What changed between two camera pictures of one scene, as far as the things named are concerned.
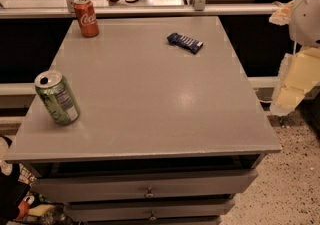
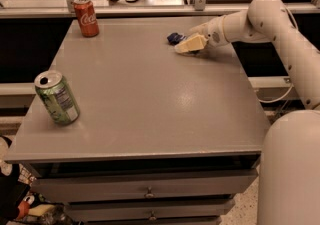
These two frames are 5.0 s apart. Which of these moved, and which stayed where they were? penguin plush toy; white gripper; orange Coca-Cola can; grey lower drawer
Moved: white gripper
Stayed: grey lower drawer; orange Coca-Cola can; penguin plush toy
